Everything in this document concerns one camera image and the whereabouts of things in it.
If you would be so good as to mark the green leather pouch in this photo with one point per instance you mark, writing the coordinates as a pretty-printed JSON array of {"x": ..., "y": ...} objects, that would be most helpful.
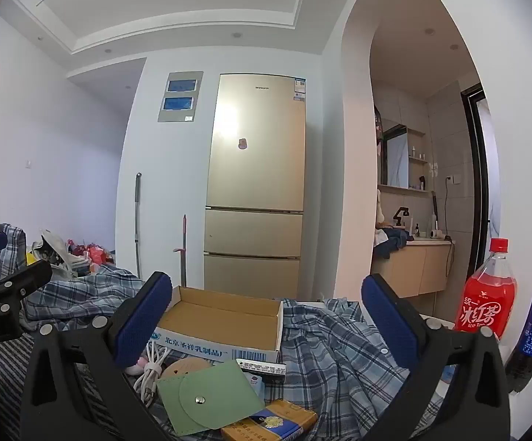
[{"x": 210, "y": 390}]

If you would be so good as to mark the light blue tissue packet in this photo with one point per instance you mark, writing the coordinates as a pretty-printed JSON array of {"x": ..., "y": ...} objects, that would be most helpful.
[{"x": 255, "y": 383}]

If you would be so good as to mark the black cigarette pack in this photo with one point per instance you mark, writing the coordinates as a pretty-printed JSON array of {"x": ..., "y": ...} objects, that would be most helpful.
[{"x": 261, "y": 370}]

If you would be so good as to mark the red tea bottle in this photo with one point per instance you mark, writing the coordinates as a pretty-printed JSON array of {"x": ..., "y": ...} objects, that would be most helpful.
[{"x": 484, "y": 298}]

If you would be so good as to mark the bathroom mirror cabinet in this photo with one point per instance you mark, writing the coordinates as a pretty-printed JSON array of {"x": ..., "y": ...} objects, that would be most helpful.
[{"x": 397, "y": 156}]

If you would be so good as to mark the red plastic bag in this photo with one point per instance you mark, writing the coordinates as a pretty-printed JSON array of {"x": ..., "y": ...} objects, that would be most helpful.
[{"x": 95, "y": 252}]

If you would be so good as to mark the pink bunny plush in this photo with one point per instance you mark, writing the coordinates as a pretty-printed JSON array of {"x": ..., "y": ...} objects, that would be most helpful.
[{"x": 135, "y": 367}]

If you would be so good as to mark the blue plaid shirt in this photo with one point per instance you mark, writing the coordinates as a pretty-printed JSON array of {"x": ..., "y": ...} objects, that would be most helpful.
[{"x": 334, "y": 344}]

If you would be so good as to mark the black framed glass door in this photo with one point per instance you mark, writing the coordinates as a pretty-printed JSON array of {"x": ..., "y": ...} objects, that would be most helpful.
[{"x": 477, "y": 170}]

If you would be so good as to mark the round brown disc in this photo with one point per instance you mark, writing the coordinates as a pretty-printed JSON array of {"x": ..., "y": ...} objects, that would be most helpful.
[{"x": 183, "y": 368}]

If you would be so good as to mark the grey wall panel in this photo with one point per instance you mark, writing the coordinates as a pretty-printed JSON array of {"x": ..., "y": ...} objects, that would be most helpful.
[{"x": 181, "y": 96}]

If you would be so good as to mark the crumpled grey white bag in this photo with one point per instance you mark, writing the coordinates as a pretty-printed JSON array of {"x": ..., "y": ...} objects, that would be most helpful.
[{"x": 61, "y": 252}]

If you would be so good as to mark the blue clothes heap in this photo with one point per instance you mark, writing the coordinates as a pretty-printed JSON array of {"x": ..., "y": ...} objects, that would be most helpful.
[{"x": 394, "y": 239}]

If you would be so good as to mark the gold three-door fridge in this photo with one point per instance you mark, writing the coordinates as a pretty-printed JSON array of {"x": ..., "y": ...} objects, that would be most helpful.
[{"x": 256, "y": 170}]

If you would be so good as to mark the black faucet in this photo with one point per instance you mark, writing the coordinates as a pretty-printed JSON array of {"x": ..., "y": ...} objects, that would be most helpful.
[{"x": 401, "y": 216}]

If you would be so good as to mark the wooden vanity cabinet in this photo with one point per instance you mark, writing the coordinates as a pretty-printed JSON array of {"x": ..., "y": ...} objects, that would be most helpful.
[{"x": 413, "y": 271}]

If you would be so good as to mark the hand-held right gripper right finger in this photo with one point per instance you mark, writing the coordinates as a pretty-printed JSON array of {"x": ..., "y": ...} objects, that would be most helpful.
[{"x": 394, "y": 326}]

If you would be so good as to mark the cardboard box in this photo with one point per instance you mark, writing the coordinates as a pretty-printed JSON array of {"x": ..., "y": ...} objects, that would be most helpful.
[{"x": 220, "y": 312}]

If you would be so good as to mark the blue fridge label sticker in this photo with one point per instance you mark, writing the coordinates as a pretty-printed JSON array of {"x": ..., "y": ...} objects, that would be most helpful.
[{"x": 300, "y": 89}]

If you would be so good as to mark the pink fridge magnet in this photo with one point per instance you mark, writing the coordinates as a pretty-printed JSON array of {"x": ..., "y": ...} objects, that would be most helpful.
[{"x": 243, "y": 144}]

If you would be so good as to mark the blue yellow cigarette pack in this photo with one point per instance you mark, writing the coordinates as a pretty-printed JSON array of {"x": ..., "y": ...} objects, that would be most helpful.
[{"x": 275, "y": 422}]

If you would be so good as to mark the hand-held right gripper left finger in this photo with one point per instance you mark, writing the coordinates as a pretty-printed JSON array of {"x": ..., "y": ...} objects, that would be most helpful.
[{"x": 141, "y": 321}]

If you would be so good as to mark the grey striped bedsheet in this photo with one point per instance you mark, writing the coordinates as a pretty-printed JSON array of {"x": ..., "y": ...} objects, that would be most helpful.
[{"x": 8, "y": 376}]

